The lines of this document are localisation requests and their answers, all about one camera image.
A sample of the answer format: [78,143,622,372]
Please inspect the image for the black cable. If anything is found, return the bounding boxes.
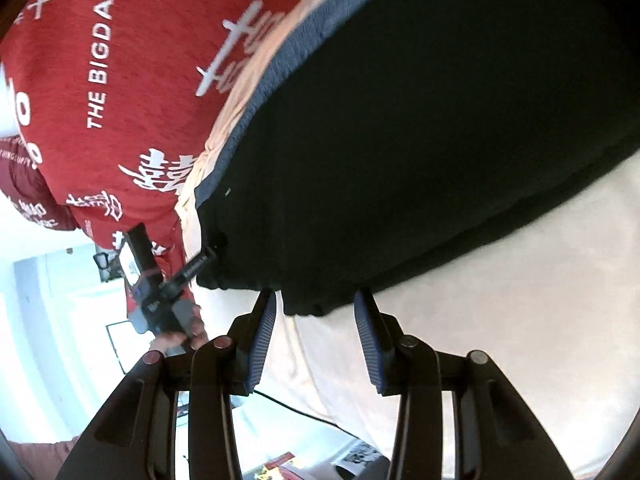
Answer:
[252,389,362,435]

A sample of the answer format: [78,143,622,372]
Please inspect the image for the printed paper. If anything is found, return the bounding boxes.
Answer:
[339,441,387,467]

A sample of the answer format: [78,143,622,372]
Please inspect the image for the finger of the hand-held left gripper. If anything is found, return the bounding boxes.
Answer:
[160,242,219,291]

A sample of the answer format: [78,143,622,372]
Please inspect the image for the red printed packet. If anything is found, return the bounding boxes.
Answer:
[259,452,302,480]

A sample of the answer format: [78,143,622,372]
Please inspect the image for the person's left forearm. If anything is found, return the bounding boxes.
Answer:
[10,436,82,468]

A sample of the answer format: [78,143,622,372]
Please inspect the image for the peach patterned cloth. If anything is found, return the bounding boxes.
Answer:
[175,0,640,478]

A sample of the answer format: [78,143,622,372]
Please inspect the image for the red printed blanket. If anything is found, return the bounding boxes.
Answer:
[0,0,322,313]

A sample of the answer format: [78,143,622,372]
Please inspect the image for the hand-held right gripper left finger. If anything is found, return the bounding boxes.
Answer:
[55,289,277,480]

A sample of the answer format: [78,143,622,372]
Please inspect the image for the person's left hand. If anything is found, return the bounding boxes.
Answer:
[149,304,209,357]

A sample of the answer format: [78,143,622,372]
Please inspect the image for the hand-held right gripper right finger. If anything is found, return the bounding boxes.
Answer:
[354,287,576,480]

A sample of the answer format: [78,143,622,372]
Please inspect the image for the black pants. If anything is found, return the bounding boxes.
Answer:
[194,0,640,319]

